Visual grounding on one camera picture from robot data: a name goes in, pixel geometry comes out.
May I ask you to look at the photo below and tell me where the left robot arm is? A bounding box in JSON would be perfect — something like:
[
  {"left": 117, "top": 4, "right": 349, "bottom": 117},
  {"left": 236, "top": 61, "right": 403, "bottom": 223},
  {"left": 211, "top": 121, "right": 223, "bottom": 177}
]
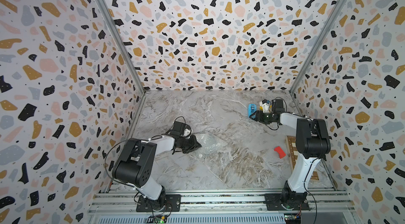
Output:
[{"left": 112, "top": 134, "right": 201, "bottom": 201}]

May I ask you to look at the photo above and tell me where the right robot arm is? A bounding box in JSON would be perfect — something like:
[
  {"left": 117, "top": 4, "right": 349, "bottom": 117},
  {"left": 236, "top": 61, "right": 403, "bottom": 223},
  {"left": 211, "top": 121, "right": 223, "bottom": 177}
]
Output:
[{"left": 249, "top": 110, "right": 331, "bottom": 194}]

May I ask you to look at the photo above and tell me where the blue toy car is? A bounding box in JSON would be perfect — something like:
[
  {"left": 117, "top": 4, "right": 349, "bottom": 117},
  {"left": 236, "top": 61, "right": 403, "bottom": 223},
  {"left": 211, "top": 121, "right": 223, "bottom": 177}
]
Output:
[{"left": 248, "top": 103, "right": 257, "bottom": 119}]

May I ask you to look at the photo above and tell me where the wooden chessboard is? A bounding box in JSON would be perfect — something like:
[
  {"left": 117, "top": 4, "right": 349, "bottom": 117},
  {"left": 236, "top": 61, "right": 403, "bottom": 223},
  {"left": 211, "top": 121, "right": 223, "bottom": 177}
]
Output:
[{"left": 285, "top": 135, "right": 320, "bottom": 182}]

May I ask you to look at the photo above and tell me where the red plastic piece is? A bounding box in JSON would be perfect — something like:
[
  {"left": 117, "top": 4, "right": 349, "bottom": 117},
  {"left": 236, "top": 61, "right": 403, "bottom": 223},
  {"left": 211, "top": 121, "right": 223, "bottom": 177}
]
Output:
[{"left": 274, "top": 146, "right": 286, "bottom": 159}]

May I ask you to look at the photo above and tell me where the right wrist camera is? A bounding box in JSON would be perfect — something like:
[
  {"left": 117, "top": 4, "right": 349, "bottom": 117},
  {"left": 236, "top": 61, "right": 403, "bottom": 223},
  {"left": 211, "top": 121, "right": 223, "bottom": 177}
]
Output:
[{"left": 259, "top": 101, "right": 272, "bottom": 113}]

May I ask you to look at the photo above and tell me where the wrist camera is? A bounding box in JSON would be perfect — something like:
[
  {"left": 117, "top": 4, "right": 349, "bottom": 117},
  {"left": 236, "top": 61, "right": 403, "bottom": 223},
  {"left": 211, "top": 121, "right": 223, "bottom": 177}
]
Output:
[
  {"left": 171, "top": 121, "right": 192, "bottom": 138},
  {"left": 259, "top": 101, "right": 272, "bottom": 113}
]

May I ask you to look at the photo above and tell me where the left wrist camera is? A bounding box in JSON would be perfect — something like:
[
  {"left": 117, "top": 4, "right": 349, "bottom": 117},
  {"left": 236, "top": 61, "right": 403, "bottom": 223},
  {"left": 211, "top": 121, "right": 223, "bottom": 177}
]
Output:
[{"left": 171, "top": 121, "right": 192, "bottom": 138}]

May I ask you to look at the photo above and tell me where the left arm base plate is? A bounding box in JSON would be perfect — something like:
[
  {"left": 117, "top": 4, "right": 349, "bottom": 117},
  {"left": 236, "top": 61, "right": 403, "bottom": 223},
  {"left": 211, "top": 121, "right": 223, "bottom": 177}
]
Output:
[{"left": 136, "top": 194, "right": 181, "bottom": 212}]

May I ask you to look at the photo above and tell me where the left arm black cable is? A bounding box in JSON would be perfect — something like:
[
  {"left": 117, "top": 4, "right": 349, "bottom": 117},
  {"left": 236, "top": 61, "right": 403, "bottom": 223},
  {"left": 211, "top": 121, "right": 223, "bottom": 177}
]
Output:
[{"left": 102, "top": 140, "right": 134, "bottom": 187}]

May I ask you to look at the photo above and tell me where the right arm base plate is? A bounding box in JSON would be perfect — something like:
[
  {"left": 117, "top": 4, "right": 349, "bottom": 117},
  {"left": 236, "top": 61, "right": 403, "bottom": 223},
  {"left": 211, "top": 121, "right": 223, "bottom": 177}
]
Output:
[{"left": 264, "top": 192, "right": 311, "bottom": 211}]

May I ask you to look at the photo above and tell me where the aluminium mounting rail frame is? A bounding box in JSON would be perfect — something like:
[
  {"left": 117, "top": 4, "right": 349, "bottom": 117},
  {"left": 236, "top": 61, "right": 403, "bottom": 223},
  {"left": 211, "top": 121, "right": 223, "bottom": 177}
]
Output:
[{"left": 88, "top": 189, "right": 361, "bottom": 224}]

